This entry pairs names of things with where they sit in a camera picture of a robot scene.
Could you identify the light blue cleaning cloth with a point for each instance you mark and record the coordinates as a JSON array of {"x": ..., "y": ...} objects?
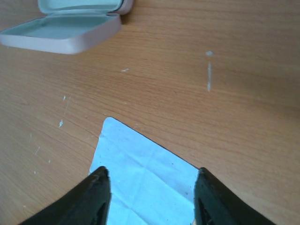
[{"x": 149, "y": 184}]

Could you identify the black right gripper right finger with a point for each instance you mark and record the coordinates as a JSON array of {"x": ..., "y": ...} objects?
[{"x": 216, "y": 204}]

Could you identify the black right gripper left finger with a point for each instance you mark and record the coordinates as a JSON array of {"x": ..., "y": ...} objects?
[{"x": 86, "y": 204}]

